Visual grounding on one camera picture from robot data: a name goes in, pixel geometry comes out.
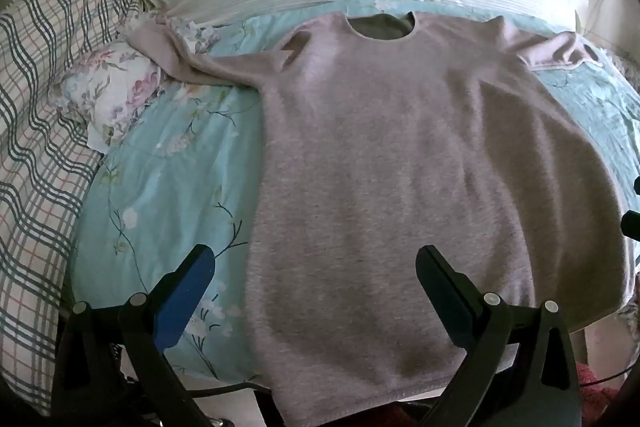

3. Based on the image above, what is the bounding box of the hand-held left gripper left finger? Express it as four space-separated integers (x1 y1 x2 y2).
50 244 217 427

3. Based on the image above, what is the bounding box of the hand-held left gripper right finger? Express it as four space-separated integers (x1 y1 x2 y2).
415 245 583 427

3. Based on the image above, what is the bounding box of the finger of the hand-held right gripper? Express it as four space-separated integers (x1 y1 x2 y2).
620 209 640 243

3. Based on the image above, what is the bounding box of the light blue floral bedsheet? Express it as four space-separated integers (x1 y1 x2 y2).
70 0 640 388

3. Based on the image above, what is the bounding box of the red cloth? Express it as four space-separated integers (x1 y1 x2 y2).
575 359 632 427

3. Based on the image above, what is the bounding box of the plaid blanket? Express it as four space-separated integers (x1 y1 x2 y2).
0 0 146 413

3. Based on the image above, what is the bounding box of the white floral pillow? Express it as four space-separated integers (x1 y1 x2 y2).
50 14 221 152

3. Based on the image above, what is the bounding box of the black cable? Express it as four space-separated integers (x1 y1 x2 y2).
190 382 281 404

